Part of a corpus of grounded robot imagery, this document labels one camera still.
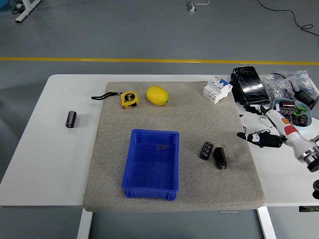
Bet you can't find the large maroon capacitor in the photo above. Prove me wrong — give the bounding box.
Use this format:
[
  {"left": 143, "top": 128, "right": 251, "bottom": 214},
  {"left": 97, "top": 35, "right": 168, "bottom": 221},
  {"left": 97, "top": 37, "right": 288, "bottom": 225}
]
[{"left": 279, "top": 101, "right": 297, "bottom": 117}]

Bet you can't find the plain black cylindrical battery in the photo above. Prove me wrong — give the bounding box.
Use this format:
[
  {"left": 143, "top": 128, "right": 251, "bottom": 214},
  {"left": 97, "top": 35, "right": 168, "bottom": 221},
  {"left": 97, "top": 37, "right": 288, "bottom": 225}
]
[{"left": 213, "top": 146, "right": 228, "bottom": 170}]

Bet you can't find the yellow tape measure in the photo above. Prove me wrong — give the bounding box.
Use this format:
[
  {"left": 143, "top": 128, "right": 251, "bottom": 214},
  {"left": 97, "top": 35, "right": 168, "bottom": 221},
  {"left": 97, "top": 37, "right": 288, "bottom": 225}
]
[{"left": 91, "top": 91, "right": 140, "bottom": 110}]

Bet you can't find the grey-brown mat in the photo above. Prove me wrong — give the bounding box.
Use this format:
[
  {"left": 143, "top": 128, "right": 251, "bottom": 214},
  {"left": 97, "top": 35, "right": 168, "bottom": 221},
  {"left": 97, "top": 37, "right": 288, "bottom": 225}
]
[{"left": 82, "top": 81, "right": 266, "bottom": 213}]

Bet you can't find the blue plastic box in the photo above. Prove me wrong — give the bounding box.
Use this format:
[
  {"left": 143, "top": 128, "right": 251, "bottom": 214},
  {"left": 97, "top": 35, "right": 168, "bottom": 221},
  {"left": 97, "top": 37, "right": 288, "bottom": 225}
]
[{"left": 121, "top": 128, "right": 180, "bottom": 201}]

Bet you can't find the light blue bowl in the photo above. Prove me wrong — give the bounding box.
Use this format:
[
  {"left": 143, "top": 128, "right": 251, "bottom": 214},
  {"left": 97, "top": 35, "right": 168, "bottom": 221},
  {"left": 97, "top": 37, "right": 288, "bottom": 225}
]
[{"left": 272, "top": 99, "right": 314, "bottom": 130}]

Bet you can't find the clear bag of metal nuts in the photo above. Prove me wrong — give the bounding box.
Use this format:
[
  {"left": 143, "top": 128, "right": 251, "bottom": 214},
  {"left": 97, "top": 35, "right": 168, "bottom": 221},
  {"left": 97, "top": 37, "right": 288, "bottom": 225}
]
[{"left": 263, "top": 73, "right": 295, "bottom": 100}]

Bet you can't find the black table control panel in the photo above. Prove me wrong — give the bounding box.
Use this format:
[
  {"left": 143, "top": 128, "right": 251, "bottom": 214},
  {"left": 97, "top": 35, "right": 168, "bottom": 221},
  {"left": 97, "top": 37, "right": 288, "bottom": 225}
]
[{"left": 299, "top": 205, "right": 319, "bottom": 213}]

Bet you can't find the clear bag of small parts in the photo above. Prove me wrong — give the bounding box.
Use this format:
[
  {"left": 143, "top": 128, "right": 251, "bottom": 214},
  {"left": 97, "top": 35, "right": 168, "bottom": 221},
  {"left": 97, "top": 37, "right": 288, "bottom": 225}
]
[{"left": 278, "top": 70, "right": 319, "bottom": 100}]

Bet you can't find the white circuit breaker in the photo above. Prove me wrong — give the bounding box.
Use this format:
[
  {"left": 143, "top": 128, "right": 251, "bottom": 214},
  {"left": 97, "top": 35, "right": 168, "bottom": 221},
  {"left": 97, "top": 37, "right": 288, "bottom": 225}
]
[{"left": 202, "top": 77, "right": 233, "bottom": 105}]

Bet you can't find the yellow lemon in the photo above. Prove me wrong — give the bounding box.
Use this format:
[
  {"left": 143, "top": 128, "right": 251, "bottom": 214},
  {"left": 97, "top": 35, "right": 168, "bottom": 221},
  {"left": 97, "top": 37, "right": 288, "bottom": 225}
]
[{"left": 146, "top": 85, "right": 169, "bottom": 106}]

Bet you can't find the thin white wire loop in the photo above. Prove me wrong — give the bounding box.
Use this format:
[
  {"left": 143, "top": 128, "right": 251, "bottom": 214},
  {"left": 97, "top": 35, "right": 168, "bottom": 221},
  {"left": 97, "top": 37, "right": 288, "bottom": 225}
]
[{"left": 261, "top": 116, "right": 279, "bottom": 129}]

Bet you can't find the glossy black wrapped case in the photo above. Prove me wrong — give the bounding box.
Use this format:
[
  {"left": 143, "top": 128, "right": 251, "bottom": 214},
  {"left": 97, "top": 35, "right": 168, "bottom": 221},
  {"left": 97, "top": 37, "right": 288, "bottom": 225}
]
[{"left": 230, "top": 66, "right": 272, "bottom": 107}]

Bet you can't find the white desk frame leg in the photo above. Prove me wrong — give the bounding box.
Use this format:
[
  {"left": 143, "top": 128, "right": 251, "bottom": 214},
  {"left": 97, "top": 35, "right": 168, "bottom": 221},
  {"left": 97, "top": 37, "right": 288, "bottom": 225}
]
[{"left": 14, "top": 0, "right": 42, "bottom": 23}]

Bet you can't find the black power adapter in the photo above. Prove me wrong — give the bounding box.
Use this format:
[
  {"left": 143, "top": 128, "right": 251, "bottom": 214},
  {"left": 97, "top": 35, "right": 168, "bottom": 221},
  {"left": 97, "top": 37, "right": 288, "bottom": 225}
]
[{"left": 294, "top": 89, "right": 317, "bottom": 110}]

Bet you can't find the white table leg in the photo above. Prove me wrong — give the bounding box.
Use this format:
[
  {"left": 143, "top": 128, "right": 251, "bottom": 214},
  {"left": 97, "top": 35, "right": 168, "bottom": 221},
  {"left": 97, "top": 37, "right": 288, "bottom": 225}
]
[
  {"left": 76, "top": 208, "right": 93, "bottom": 239},
  {"left": 257, "top": 206, "right": 277, "bottom": 239}
]

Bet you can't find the black battery with white print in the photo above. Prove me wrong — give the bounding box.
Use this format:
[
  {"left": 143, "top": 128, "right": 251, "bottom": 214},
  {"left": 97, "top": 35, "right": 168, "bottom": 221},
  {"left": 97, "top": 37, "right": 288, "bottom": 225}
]
[{"left": 199, "top": 141, "right": 214, "bottom": 160}]

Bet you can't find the black floor cable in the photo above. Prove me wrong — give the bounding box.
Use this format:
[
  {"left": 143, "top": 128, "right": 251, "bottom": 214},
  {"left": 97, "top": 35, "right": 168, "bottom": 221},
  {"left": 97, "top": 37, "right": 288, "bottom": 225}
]
[{"left": 256, "top": 0, "right": 319, "bottom": 38}]

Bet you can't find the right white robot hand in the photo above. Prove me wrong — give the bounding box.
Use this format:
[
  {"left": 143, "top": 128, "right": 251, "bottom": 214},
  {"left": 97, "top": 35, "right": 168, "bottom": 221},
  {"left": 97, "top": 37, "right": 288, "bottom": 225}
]
[{"left": 236, "top": 103, "right": 319, "bottom": 159}]

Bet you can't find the silver floor socket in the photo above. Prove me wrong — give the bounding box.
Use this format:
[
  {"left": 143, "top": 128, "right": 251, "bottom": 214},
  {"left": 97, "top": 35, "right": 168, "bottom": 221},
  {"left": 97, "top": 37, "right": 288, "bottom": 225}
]
[{"left": 186, "top": 0, "right": 210, "bottom": 12}]

